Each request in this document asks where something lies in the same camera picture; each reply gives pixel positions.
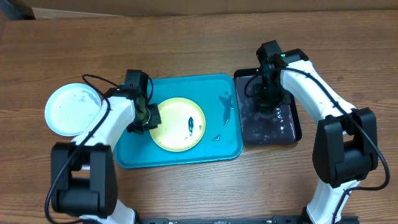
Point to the teal plastic tray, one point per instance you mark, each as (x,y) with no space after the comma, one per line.
(222,139)

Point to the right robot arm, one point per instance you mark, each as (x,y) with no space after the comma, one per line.
(345,148)

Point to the black water tray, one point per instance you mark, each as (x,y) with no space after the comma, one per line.
(259,129)

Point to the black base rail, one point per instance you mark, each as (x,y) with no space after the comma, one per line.
(295,219)

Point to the light blue plate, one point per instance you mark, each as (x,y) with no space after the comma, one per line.
(71,108)

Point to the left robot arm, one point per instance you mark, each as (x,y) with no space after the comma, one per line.
(83,177)

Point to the green scrubbing sponge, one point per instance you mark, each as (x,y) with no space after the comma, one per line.
(266,103)

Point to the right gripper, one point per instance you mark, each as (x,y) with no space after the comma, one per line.
(259,93)

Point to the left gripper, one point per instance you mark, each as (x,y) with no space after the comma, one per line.
(155,119)

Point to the yellow plate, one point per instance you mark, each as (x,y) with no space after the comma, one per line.
(182,125)

